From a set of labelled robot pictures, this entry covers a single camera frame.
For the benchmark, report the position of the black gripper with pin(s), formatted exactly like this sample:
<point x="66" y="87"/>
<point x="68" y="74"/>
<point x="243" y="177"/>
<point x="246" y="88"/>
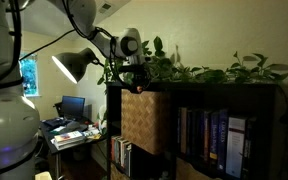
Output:
<point x="140" y="78"/>

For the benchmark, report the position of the grey sock with orange toe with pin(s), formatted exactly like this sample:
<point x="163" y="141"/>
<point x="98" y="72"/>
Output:
<point x="139" y="89"/>

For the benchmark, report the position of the woven bamboo basket drawer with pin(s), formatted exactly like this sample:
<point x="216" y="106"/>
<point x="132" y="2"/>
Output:
<point x="145" y="121"/>

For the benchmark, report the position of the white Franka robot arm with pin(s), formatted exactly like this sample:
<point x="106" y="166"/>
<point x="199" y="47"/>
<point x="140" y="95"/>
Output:
<point x="7" y="126"/>

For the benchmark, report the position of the green pothos plant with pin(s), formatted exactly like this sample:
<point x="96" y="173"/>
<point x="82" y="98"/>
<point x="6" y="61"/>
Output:
<point x="170" y="68"/>

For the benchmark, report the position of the white orchid flowers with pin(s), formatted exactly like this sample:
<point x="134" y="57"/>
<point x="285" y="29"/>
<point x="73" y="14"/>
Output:
<point x="102" y="116"/>

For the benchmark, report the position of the tan spine book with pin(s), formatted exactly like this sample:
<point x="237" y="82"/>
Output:
<point x="183" y="130"/>

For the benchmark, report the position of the grey desk lamp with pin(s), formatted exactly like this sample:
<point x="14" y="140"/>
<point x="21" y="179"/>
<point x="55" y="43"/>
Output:
<point x="69" y="63"/>

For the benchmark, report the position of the computer monitor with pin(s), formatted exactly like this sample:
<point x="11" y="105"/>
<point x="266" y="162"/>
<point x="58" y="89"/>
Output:
<point x="73" y="107"/>

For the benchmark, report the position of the red spine book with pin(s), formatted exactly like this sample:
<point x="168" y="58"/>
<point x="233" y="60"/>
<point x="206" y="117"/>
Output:
<point x="112" y="148"/>

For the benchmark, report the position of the dark spine books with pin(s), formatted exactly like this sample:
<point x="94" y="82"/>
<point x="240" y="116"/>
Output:
<point x="194" y="133"/>

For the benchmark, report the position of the black cube bookshelf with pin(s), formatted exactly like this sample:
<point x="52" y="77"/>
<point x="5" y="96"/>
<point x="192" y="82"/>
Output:
<point x="217" y="95"/>

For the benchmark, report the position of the grey spine book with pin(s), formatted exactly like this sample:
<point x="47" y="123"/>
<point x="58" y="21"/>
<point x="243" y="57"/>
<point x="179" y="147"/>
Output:
<point x="128" y="158"/>

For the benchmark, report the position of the orange spine book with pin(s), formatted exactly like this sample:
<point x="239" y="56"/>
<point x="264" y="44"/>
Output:
<point x="206" y="136"/>

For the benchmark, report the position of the stack of books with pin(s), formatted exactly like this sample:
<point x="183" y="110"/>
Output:
<point x="69" y="138"/>

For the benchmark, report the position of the blue book with yellow label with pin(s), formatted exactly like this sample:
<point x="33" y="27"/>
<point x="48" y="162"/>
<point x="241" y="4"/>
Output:
<point x="214" y="136"/>

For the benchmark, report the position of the woven bamboo basket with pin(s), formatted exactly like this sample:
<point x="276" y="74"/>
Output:
<point x="190" y="171"/>
<point x="117" y="174"/>

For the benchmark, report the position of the tall blue book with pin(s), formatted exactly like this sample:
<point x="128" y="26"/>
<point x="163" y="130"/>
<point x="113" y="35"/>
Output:
<point x="222" y="140"/>

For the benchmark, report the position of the dark desk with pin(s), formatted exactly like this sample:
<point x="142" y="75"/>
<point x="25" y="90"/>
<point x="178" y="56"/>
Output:
<point x="50" y="140"/>

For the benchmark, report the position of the white spine book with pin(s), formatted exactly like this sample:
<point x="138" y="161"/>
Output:
<point x="235" y="146"/>

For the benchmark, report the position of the black spine book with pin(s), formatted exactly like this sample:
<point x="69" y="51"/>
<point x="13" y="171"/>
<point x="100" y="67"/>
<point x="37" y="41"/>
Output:
<point x="249" y="150"/>

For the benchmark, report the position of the cream box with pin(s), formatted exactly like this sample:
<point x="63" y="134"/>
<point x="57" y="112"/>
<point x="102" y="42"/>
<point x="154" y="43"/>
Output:
<point x="43" y="176"/>

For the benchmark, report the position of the window with white frame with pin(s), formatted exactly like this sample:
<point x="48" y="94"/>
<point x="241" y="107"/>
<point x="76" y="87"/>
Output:
<point x="29" y="76"/>

